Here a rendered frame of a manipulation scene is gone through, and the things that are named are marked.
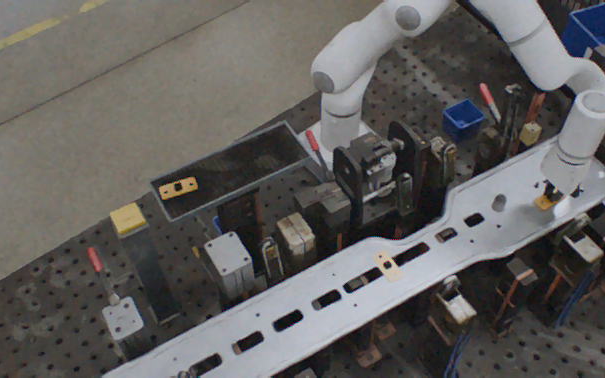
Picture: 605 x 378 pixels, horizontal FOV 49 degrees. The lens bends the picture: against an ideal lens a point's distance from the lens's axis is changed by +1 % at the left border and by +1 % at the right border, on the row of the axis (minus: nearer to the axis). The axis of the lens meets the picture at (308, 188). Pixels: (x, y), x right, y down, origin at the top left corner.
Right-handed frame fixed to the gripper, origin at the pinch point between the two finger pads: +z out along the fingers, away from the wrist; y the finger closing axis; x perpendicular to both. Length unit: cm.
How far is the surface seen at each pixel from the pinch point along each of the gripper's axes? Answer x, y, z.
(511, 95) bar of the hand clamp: -1.5, -20.1, -17.4
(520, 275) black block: -20.7, 12.6, 4.3
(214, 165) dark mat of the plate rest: -72, -42, -12
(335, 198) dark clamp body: -50, -24, -4
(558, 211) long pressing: -0.8, 3.9, 3.3
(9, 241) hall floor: -136, -142, 104
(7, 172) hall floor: -127, -180, 104
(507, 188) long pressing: -6.8, -8.2, 3.3
